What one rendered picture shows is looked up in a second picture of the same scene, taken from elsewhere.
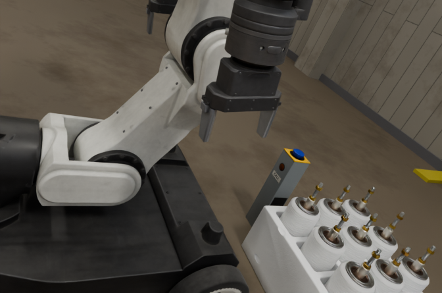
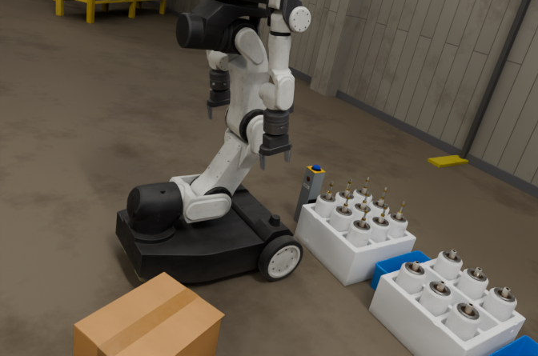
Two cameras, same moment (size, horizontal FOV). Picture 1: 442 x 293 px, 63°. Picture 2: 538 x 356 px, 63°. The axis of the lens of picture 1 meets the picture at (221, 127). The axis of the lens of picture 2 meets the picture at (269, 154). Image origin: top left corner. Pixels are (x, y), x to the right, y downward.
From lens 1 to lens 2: 101 cm
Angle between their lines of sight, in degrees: 3
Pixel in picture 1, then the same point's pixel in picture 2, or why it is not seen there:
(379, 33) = (378, 43)
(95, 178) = (210, 202)
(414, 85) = (416, 86)
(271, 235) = (311, 221)
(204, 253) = (273, 230)
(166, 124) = (238, 167)
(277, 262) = (317, 235)
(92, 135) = (199, 183)
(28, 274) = (194, 254)
